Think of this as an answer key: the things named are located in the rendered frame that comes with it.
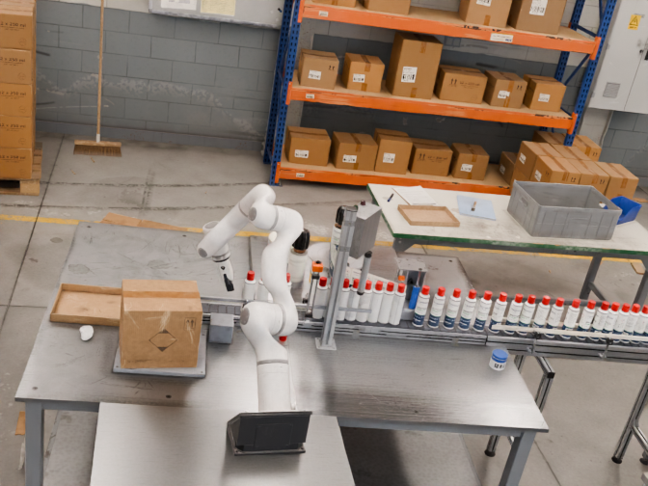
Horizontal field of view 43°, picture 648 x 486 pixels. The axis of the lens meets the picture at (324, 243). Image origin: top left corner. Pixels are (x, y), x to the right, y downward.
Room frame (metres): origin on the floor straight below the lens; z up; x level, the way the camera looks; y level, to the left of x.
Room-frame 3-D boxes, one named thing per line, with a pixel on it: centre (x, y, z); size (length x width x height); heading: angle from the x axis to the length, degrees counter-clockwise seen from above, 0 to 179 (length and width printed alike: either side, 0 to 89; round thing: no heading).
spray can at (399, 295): (3.31, -0.38, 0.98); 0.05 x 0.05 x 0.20
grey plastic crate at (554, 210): (5.06, -1.50, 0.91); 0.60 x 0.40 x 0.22; 107
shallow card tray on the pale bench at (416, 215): (4.79, -0.62, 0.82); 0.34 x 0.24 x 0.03; 110
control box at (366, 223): (3.17, -0.14, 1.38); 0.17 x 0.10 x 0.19; 156
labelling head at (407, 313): (3.41, -0.42, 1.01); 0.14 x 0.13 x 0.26; 101
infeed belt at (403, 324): (3.24, -0.02, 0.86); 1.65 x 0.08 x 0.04; 101
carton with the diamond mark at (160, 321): (2.80, 0.60, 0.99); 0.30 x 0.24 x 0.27; 108
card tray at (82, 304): (3.05, 0.96, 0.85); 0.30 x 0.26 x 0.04; 101
